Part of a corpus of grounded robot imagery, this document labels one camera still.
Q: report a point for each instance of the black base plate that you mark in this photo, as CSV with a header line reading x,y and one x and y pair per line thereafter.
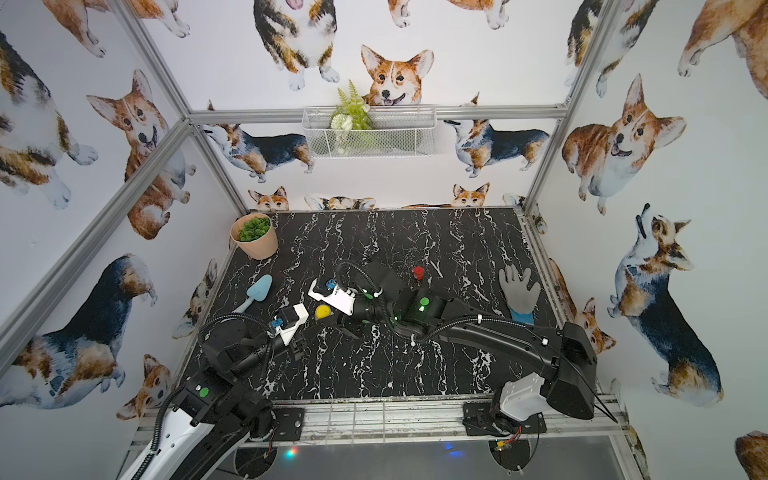
x,y
480,419
286,425

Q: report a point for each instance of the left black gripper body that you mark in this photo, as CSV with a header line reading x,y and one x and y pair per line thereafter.
x,y
294,339

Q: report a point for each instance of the light blue garden trowel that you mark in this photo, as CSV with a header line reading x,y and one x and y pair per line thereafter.
x,y
257,292

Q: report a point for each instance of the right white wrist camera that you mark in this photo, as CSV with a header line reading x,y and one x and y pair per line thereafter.
x,y
327,291

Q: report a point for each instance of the beige pot with green plant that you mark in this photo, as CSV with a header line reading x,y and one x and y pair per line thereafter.
x,y
255,235

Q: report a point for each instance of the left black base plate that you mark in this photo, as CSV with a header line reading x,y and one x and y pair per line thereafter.
x,y
286,425

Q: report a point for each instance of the yellow paint jar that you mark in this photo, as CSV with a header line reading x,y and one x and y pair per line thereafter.
x,y
323,312

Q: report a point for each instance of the white wire wall basket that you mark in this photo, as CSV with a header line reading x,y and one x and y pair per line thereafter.
x,y
379,132

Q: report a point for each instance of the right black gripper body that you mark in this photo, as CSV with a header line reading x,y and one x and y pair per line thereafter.
x,y
364,313

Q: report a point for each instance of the grey rubber glove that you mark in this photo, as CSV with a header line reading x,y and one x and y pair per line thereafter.
x,y
521,295

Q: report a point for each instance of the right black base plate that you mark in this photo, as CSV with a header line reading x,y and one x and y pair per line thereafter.
x,y
480,419

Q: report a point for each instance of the green fern plant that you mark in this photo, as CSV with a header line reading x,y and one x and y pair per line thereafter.
x,y
353,111

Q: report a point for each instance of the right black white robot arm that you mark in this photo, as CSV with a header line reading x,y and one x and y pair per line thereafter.
x,y
560,361

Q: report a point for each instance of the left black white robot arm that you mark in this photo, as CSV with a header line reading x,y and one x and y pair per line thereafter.
x,y
216,410

